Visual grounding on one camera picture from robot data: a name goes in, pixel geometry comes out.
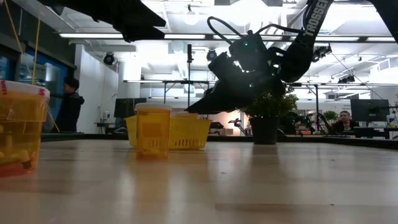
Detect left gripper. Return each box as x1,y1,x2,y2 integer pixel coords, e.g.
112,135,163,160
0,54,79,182
37,0,167,44

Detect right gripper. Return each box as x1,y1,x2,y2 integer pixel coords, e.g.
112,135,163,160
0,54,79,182
185,52,287,114

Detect orange pill bottle white cap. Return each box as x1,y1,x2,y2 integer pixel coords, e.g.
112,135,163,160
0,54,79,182
134,102,172,160
0,80,51,177

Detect yellow plastic basket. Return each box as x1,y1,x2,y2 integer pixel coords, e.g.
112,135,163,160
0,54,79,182
125,115,212,151

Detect black tripod stand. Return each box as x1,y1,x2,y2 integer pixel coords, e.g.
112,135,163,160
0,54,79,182
186,43,193,109

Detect green potted plant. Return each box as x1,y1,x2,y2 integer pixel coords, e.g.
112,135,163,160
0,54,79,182
241,90,299,146

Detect person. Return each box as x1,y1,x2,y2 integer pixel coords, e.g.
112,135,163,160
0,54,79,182
51,77,85,133
279,111,307,135
332,110,358,133

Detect black computer monitor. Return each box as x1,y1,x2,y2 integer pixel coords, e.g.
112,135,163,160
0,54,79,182
113,97,147,119
350,98,391,123

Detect small green plant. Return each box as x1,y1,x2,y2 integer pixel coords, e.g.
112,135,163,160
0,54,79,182
323,110,338,123

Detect black office desk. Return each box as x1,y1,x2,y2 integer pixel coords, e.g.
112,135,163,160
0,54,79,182
354,126,398,140

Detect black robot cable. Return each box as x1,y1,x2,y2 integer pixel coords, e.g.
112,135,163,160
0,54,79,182
206,16,307,47

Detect yellow power cable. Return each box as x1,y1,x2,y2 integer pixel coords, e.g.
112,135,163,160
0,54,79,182
2,0,60,134

